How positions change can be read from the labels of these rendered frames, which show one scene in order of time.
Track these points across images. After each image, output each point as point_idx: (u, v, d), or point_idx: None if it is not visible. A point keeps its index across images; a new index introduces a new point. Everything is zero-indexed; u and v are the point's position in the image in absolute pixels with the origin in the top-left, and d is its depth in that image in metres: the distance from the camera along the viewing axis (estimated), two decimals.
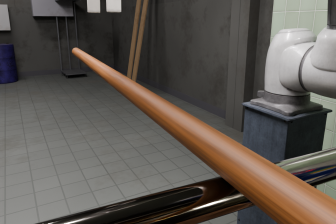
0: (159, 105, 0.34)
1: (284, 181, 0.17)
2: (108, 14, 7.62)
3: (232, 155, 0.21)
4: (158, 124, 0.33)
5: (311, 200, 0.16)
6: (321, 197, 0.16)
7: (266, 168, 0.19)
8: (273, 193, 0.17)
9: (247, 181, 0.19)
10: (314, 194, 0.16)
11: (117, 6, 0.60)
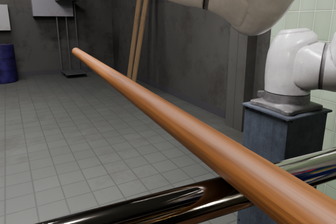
0: (159, 105, 0.34)
1: (284, 181, 0.17)
2: (108, 14, 7.62)
3: (232, 155, 0.21)
4: (158, 124, 0.33)
5: (311, 200, 0.16)
6: (321, 197, 0.16)
7: (266, 169, 0.19)
8: (273, 194, 0.17)
9: (247, 182, 0.19)
10: (314, 195, 0.16)
11: None
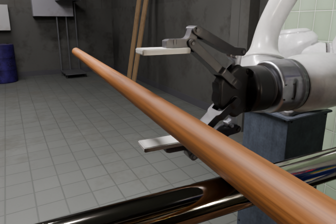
0: (159, 105, 0.34)
1: (284, 181, 0.17)
2: (108, 14, 7.62)
3: (232, 155, 0.21)
4: (158, 124, 0.33)
5: (311, 200, 0.16)
6: (321, 197, 0.16)
7: (266, 169, 0.19)
8: (273, 194, 0.17)
9: (247, 182, 0.19)
10: (314, 195, 0.16)
11: (149, 48, 0.38)
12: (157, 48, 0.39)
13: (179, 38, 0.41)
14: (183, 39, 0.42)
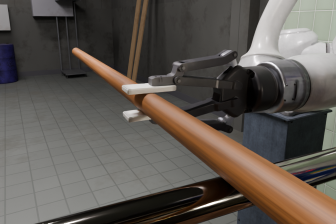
0: (160, 105, 0.34)
1: (284, 181, 0.17)
2: (108, 14, 7.62)
3: (232, 155, 0.21)
4: (158, 124, 0.33)
5: (311, 200, 0.16)
6: (321, 197, 0.16)
7: (266, 169, 0.19)
8: (273, 194, 0.17)
9: (247, 182, 0.19)
10: (314, 195, 0.16)
11: (134, 87, 0.39)
12: (143, 85, 0.40)
13: (165, 75, 0.41)
14: (169, 77, 0.42)
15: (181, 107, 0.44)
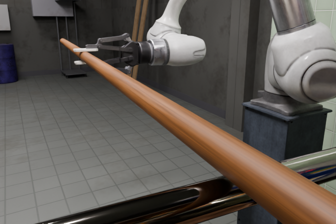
0: (85, 54, 0.81)
1: (100, 62, 0.65)
2: (108, 14, 7.62)
3: (94, 61, 0.69)
4: (84, 62, 0.81)
5: (101, 63, 0.63)
6: (104, 63, 0.63)
7: (99, 61, 0.66)
8: (96, 65, 0.65)
9: (94, 65, 0.67)
10: (103, 63, 0.63)
11: (78, 49, 0.87)
12: (82, 48, 0.88)
13: (93, 44, 0.90)
14: (96, 45, 0.90)
15: (103, 60, 0.93)
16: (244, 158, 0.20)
